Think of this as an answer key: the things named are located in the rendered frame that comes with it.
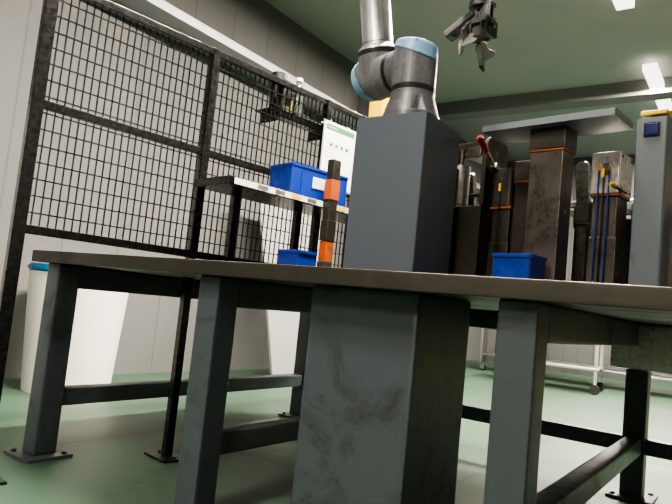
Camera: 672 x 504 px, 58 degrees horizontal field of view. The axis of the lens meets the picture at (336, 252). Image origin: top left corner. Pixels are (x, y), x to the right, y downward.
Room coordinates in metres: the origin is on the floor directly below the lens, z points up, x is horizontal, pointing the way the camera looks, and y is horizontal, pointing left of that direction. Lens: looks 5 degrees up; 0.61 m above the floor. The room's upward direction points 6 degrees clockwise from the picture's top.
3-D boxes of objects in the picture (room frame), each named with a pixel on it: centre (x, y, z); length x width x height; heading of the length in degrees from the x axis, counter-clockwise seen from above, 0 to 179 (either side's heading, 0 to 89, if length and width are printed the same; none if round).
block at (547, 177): (1.63, -0.56, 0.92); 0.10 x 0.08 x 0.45; 46
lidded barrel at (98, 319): (3.43, 1.41, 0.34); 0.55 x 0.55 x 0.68
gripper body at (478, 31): (1.91, -0.39, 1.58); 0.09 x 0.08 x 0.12; 47
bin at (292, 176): (2.53, 0.14, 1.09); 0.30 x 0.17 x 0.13; 131
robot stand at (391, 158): (1.57, -0.16, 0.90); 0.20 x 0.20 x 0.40; 55
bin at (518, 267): (1.57, -0.47, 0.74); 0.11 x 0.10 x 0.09; 46
